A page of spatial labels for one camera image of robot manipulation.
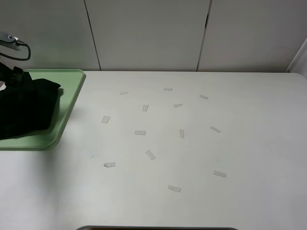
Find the clear tape piece upper middle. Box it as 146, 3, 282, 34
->
142, 104, 149, 112

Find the clear tape piece lower right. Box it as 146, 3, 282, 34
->
213, 170, 226, 177

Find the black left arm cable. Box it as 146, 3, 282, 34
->
0, 40, 31, 61

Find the light green plastic tray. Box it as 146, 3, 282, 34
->
0, 69, 86, 151

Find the clear tape piece lower left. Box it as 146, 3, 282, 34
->
104, 162, 116, 168

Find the black short sleeve t-shirt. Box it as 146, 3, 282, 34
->
0, 72, 61, 139

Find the clear tape piece right edge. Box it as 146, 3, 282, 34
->
210, 126, 221, 133

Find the clear tape piece upright centre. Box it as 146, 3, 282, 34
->
179, 129, 185, 138

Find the clear tape piece bottom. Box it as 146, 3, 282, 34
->
168, 185, 181, 193

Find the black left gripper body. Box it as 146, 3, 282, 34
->
0, 63, 24, 87

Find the clear tape piece near shirt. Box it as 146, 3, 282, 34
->
173, 103, 183, 108

